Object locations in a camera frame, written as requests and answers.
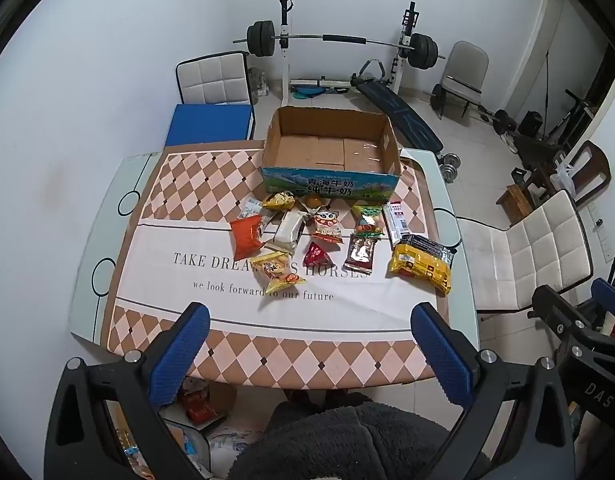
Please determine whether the black exercise stand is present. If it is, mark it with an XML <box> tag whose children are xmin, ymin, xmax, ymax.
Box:
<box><xmin>545</xmin><ymin>89</ymin><xmax>601</xmax><ymax>143</ymax></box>

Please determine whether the blue cushion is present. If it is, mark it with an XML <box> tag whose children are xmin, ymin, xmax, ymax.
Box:
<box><xmin>164</xmin><ymin>104</ymin><xmax>253</xmax><ymax>148</ymax></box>

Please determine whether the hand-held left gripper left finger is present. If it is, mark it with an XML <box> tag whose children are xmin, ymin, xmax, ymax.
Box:
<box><xmin>43</xmin><ymin>301</ymin><xmax>211</xmax><ymax>480</ymax></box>

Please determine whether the white snack packet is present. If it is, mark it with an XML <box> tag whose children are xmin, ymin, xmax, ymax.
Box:
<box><xmin>273</xmin><ymin>210</ymin><xmax>308</xmax><ymax>253</ymax></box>

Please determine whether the long white red packet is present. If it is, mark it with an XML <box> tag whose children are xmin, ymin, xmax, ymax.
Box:
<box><xmin>382</xmin><ymin>202</ymin><xmax>415</xmax><ymax>251</ymax></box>

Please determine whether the large yellow black packet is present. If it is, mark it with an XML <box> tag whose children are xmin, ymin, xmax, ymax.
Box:
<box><xmin>386</xmin><ymin>234</ymin><xmax>455</xmax><ymax>297</ymax></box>

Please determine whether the black sit-up bench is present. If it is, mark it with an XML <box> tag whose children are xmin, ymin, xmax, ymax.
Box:
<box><xmin>350</xmin><ymin>59</ymin><xmax>445</xmax><ymax>156</ymax></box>

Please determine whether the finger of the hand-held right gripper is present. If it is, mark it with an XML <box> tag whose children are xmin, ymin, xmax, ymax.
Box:
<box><xmin>590</xmin><ymin>277</ymin><xmax>615</xmax><ymax>323</ymax></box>
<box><xmin>530</xmin><ymin>285</ymin><xmax>595</xmax><ymax>341</ymax></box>

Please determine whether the white plastic bag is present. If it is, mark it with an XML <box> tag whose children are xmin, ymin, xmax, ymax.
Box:
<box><xmin>551</xmin><ymin>160</ymin><xmax>581</xmax><ymax>193</ymax></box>

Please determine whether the chrome dumbbell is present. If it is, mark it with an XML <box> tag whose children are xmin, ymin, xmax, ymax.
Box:
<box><xmin>437</xmin><ymin>151</ymin><xmax>461</xmax><ymax>181</ymax></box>

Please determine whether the green candy packet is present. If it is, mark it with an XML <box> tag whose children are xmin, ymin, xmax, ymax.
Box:
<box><xmin>352</xmin><ymin>204</ymin><xmax>385</xmax><ymax>238</ymax></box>

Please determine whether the small wooden stool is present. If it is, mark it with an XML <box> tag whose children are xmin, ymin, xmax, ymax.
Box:
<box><xmin>497</xmin><ymin>184</ymin><xmax>535</xmax><ymax>226</ymax></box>

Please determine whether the black dumbbell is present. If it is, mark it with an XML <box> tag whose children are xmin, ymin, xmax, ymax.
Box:
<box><xmin>480</xmin><ymin>107</ymin><xmax>517</xmax><ymax>136</ymax></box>

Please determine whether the yellow chips packet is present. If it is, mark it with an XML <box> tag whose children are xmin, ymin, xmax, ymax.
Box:
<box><xmin>261</xmin><ymin>189</ymin><xmax>296</xmax><ymax>211</ymax></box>

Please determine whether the small white blue packet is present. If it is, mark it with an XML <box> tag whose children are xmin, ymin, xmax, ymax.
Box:
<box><xmin>237</xmin><ymin>199</ymin><xmax>265</xmax><ymax>221</ymax></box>

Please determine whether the cardboard box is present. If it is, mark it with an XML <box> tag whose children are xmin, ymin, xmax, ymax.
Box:
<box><xmin>260</xmin><ymin>106</ymin><xmax>403</xmax><ymax>200</ymax></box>

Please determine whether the person's dark fleece clothing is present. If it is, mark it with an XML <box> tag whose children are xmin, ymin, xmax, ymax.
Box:
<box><xmin>230</xmin><ymin>392</ymin><xmax>488</xmax><ymax>480</ymax></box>

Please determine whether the white barbell rack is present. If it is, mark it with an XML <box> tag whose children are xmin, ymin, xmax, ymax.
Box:
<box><xmin>276</xmin><ymin>0</ymin><xmax>423</xmax><ymax>103</ymax></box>

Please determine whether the black speaker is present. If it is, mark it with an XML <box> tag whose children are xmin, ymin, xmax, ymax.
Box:
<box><xmin>518</xmin><ymin>111</ymin><xmax>543</xmax><ymax>136</ymax></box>

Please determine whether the dark wooden chair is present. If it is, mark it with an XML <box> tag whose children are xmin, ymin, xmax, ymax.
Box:
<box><xmin>552</xmin><ymin>140</ymin><xmax>612</xmax><ymax>208</ymax></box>

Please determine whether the red white cartoon packet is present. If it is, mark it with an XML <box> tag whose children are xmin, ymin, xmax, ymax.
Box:
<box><xmin>307</xmin><ymin>208</ymin><xmax>345</xmax><ymax>243</ymax></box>

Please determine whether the dark brown snack packet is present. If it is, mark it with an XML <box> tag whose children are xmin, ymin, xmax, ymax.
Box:
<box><xmin>343</xmin><ymin>232</ymin><xmax>379</xmax><ymax>275</ymax></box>

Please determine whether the dark low table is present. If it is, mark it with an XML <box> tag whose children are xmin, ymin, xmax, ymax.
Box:
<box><xmin>512</xmin><ymin>132</ymin><xmax>568</xmax><ymax>196</ymax></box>

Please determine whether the white padded chair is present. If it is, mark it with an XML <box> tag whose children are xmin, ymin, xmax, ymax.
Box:
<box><xmin>457</xmin><ymin>190</ymin><xmax>595</xmax><ymax>313</ymax></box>
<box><xmin>176</xmin><ymin>51</ymin><xmax>258</xmax><ymax>141</ymax></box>

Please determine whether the barbell with black plates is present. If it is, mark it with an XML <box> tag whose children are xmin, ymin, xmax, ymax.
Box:
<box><xmin>232</xmin><ymin>20</ymin><xmax>447</xmax><ymax>71</ymax></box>

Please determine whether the red triangular packet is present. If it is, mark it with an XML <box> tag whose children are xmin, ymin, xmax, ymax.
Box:
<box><xmin>303</xmin><ymin>241</ymin><xmax>337</xmax><ymax>268</ymax></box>

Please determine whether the orange snack packet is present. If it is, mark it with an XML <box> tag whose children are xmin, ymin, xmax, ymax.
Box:
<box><xmin>230</xmin><ymin>214</ymin><xmax>266</xmax><ymax>260</ymax></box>

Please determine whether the grey chair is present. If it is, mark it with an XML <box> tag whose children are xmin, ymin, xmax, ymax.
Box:
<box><xmin>430</xmin><ymin>41</ymin><xmax>489</xmax><ymax>120</ymax></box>

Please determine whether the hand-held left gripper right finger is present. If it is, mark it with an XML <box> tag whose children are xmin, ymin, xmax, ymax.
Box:
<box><xmin>410</xmin><ymin>301</ymin><xmax>577</xmax><ymax>480</ymax></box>

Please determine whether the yellow biscuit packet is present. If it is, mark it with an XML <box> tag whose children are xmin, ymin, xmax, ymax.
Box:
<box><xmin>250</xmin><ymin>250</ymin><xmax>307</xmax><ymax>302</ymax></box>

